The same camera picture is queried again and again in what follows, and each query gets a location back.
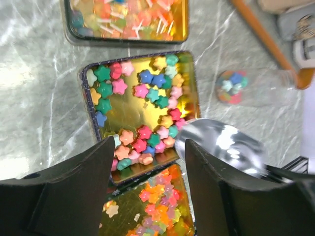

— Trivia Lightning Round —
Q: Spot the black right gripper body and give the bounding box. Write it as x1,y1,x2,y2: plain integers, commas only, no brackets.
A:
282,156,309,170

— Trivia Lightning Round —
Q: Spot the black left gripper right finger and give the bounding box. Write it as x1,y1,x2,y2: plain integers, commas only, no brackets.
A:
185,140,315,236

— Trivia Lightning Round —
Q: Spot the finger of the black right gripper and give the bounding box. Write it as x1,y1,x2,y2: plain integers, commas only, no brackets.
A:
265,165,315,183

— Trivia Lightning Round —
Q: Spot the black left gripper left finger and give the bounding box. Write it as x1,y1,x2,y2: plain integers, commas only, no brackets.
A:
0,137,115,236

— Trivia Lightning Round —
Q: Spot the silver metal scoop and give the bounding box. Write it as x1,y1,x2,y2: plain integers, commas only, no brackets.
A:
174,118,267,178

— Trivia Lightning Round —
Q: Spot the gold tin of gummy candies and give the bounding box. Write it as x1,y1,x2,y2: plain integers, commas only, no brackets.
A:
98,164,196,236

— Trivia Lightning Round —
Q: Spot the clear glass jar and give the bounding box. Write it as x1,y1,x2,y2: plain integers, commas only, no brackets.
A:
215,68,297,107

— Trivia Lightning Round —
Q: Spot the gold tin of star candies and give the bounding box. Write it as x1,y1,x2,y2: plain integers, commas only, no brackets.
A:
80,51,200,185

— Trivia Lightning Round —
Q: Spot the gold tin of stick candies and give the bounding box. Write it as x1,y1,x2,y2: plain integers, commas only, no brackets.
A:
61,0,189,47

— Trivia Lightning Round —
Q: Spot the wooden two-tier shelf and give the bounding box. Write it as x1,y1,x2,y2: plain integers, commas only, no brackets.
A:
230,0,315,90

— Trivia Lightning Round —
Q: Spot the white printed cup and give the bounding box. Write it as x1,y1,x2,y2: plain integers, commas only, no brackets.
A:
293,38,315,68

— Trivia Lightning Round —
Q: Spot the monkey print cup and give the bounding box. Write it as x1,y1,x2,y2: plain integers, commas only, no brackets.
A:
277,12,315,41

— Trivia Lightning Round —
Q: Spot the beige cup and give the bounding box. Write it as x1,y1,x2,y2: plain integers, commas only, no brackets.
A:
257,0,315,14

